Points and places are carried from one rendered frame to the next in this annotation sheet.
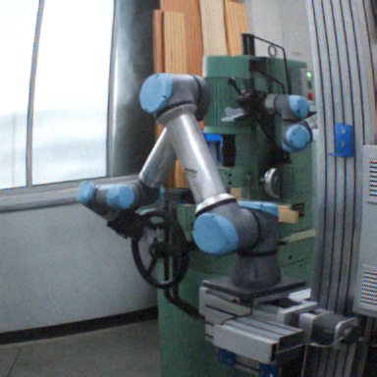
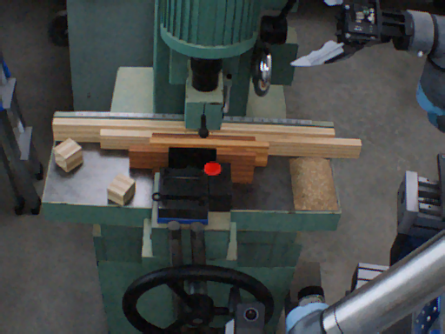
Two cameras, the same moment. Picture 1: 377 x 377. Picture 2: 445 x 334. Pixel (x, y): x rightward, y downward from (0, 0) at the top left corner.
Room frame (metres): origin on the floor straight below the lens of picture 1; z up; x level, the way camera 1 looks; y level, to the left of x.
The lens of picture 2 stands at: (2.33, 0.59, 1.85)
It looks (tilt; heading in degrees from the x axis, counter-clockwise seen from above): 46 degrees down; 309
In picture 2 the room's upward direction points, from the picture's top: 5 degrees clockwise
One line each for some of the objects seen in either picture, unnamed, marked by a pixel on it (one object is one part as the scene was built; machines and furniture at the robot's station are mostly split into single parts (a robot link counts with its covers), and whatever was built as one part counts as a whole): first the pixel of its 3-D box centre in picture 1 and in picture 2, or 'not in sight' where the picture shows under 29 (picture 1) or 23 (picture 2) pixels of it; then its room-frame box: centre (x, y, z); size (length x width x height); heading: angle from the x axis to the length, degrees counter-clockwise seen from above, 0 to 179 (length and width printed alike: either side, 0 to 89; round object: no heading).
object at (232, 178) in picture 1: (232, 179); (204, 96); (2.97, -0.16, 1.03); 0.14 x 0.07 x 0.09; 133
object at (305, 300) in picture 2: not in sight; (310, 298); (2.63, -0.17, 0.65); 0.06 x 0.04 x 0.08; 43
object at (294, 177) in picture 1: (291, 181); (275, 55); (2.97, -0.39, 1.02); 0.09 x 0.07 x 0.12; 43
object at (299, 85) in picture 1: (303, 86); not in sight; (3.08, -0.48, 1.40); 0.10 x 0.06 x 0.16; 133
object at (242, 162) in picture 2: not in sight; (202, 165); (2.90, -0.09, 0.94); 0.20 x 0.01 x 0.08; 43
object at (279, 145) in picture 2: (241, 210); (233, 143); (2.91, -0.19, 0.92); 0.55 x 0.02 x 0.04; 43
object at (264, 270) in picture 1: (256, 264); not in sight; (2.18, -0.19, 0.87); 0.15 x 0.15 x 0.10
